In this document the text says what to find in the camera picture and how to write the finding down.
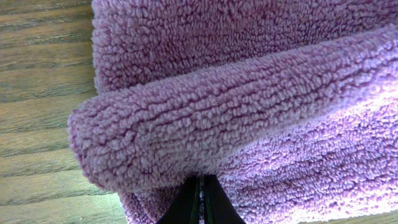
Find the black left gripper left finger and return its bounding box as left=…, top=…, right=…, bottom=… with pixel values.
left=156, top=176, right=200, bottom=224

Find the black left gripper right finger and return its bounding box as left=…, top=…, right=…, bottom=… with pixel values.
left=204, top=175, right=246, bottom=224

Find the purple microfiber cloth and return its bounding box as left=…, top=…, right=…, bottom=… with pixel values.
left=68, top=1, right=397, bottom=223

